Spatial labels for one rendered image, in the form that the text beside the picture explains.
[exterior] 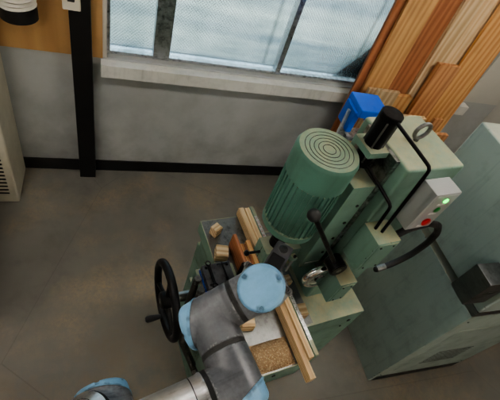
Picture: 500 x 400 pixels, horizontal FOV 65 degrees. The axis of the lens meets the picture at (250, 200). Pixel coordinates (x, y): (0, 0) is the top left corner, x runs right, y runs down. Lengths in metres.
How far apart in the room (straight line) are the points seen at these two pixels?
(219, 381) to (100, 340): 1.54
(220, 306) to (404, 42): 2.06
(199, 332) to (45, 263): 1.76
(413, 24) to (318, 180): 1.66
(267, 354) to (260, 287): 0.56
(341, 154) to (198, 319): 0.54
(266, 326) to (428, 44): 1.95
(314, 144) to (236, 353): 0.54
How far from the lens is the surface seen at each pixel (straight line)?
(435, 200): 1.16
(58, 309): 2.32
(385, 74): 2.60
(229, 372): 0.75
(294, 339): 1.33
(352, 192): 1.10
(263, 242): 1.31
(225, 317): 0.77
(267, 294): 0.76
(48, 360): 2.23
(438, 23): 2.65
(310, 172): 0.97
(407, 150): 1.15
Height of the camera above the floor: 2.09
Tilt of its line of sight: 47 degrees down
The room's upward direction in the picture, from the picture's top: 23 degrees clockwise
